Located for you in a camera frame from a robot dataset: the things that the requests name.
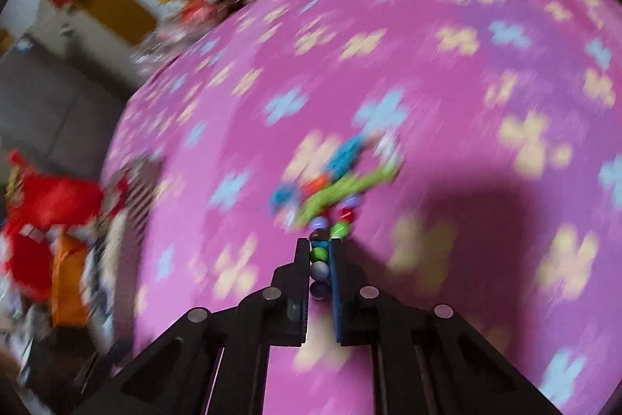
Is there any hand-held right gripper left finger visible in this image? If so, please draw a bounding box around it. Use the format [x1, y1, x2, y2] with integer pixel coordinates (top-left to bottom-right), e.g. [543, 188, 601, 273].
[73, 238, 312, 415]

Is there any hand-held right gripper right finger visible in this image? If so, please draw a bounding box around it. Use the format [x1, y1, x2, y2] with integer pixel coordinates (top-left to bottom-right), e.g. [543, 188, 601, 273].
[329, 238, 561, 415]

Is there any orange packet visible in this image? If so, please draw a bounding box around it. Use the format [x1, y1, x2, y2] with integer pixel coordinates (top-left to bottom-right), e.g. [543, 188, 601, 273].
[50, 231, 92, 329]

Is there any pink floral blanket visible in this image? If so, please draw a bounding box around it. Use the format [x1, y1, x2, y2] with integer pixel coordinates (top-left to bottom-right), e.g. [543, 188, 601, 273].
[100, 0, 622, 415]

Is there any pile of plastic packets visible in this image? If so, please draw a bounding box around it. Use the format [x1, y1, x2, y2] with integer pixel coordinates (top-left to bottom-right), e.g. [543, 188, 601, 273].
[133, 0, 273, 75]

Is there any colourful bead bracelet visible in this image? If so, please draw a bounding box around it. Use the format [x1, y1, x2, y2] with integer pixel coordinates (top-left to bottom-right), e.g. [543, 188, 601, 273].
[269, 134, 405, 300]

